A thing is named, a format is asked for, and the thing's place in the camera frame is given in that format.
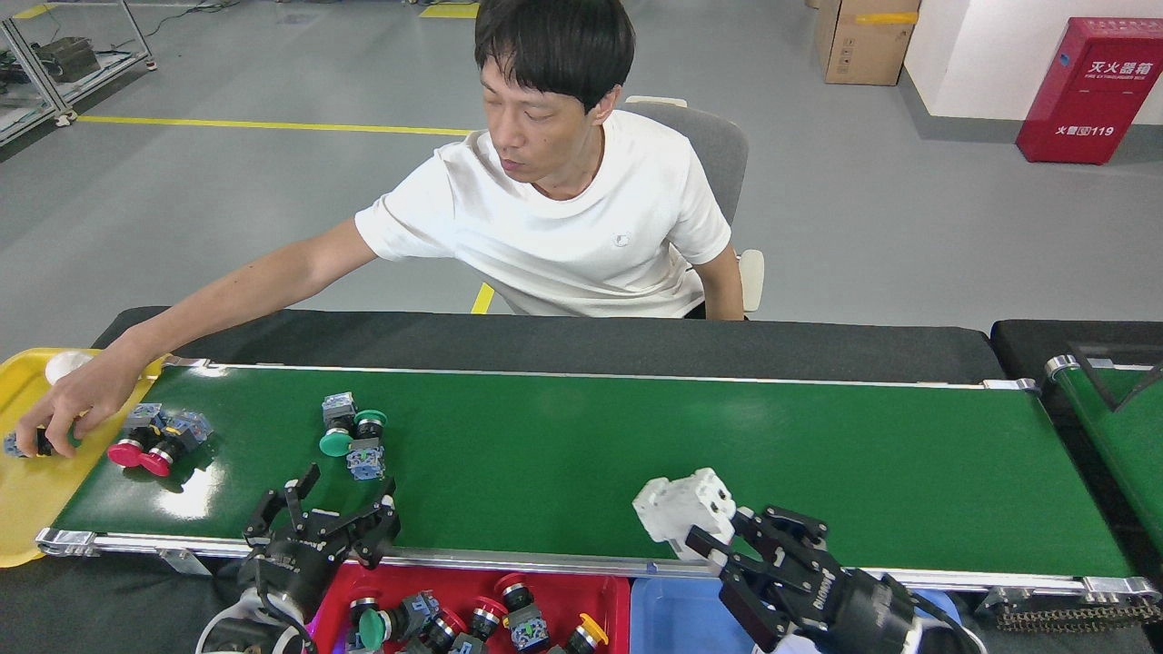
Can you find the white light bulb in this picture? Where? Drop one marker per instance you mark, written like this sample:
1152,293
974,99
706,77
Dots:
64,363

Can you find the green push button switch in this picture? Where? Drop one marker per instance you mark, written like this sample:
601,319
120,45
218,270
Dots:
365,461
372,629
13,445
334,443

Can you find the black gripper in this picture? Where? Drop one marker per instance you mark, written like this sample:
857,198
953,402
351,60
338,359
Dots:
845,604
295,568

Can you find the person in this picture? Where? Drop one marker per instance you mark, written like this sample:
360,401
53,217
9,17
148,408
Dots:
563,236

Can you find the silver metal rack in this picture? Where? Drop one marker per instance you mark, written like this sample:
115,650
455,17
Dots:
114,59

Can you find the yellow plastic tray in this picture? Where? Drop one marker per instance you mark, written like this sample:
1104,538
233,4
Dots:
36,509

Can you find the blue plastic bin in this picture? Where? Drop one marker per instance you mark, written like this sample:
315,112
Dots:
672,622

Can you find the black conveyor guide bracket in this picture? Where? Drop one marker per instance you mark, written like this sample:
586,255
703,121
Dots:
1122,352

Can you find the green conveyor belt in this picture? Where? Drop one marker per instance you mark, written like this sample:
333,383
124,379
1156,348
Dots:
1131,445
591,454

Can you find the dark metal box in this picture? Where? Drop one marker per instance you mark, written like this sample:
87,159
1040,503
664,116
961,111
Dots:
68,59

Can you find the red fire extinguisher box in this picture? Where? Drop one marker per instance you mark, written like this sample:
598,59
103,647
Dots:
1095,95

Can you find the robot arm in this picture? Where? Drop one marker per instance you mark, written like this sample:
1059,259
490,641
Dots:
916,640
236,636

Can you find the person's right forearm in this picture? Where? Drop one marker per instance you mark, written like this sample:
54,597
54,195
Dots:
200,313

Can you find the red plastic bin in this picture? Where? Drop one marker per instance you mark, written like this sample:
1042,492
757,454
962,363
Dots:
563,590

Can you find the grey office chair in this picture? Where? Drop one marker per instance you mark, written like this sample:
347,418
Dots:
713,154

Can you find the yellow push button switch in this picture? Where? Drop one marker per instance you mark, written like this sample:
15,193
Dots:
592,627

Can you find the person's right hand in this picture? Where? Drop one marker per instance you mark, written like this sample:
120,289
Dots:
82,400

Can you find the brown cardboard box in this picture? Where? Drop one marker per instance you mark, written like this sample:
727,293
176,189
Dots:
863,45

